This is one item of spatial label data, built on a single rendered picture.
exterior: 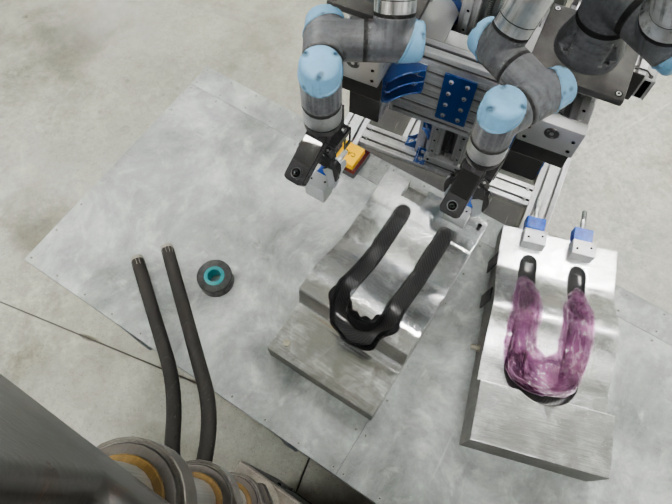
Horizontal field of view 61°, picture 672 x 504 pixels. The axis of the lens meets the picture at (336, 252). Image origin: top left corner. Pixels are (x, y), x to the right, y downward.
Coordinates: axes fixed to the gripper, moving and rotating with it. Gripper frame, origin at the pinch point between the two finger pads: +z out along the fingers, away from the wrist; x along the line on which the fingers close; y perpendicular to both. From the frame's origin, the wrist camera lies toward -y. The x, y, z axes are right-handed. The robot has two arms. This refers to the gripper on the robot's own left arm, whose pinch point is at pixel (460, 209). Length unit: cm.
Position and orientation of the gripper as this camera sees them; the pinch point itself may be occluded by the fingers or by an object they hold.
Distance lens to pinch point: 130.6
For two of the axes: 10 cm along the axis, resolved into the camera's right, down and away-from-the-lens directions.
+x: -8.4, -4.9, 2.3
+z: 0.1, 4.1, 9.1
